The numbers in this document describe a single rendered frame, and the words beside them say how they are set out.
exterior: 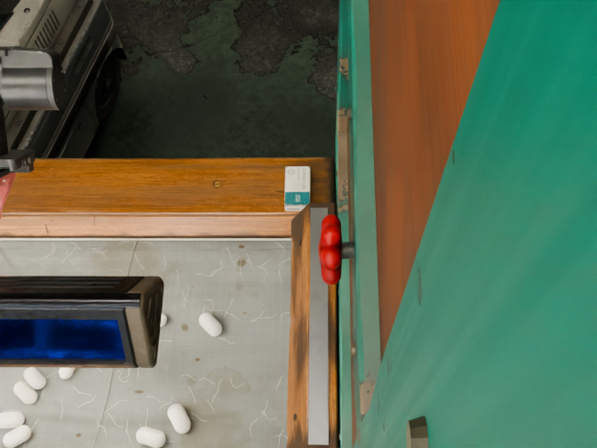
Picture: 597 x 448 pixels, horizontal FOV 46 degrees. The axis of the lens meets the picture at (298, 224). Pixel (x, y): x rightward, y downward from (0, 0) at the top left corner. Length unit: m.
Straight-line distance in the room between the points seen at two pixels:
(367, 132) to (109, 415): 0.61
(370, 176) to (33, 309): 0.31
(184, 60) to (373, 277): 1.75
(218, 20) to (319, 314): 1.48
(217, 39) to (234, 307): 1.30
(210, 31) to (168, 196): 1.20
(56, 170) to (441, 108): 0.91
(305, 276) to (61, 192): 0.39
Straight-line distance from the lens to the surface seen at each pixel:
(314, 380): 0.79
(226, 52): 2.10
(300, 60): 2.06
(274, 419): 0.91
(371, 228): 0.40
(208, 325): 0.92
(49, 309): 0.60
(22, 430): 0.96
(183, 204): 0.99
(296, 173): 0.97
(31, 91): 0.87
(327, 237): 0.41
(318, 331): 0.81
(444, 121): 0.18
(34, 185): 1.07
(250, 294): 0.95
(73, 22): 1.77
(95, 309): 0.58
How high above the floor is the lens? 1.64
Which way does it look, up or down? 66 degrees down
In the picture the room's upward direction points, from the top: 4 degrees counter-clockwise
